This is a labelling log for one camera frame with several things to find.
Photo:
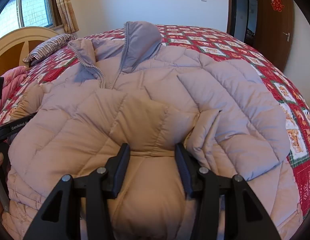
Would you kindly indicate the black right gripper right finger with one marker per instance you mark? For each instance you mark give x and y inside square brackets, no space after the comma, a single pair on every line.
[245,216]

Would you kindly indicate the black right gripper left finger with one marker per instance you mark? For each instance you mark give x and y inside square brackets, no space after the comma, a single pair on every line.
[59,215]

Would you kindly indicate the pink folded floral quilt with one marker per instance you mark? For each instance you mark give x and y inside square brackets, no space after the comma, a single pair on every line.
[12,79]

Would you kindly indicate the striped pillow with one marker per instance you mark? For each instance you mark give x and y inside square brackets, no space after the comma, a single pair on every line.
[47,48]

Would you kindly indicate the window with metal frame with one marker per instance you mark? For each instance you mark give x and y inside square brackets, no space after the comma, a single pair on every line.
[29,13]

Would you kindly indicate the brown wooden door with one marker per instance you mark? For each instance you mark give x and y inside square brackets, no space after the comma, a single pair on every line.
[268,39]

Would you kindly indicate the red double-happiness door sticker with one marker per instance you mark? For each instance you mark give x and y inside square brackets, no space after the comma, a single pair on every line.
[277,5]

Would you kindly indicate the metal door handle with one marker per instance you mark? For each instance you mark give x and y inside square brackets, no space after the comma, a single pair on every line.
[288,36]

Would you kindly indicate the cream and wood headboard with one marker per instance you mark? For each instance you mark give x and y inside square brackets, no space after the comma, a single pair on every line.
[16,45]

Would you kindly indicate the lilac quilted puffer jacket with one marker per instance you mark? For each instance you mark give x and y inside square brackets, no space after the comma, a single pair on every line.
[150,96]

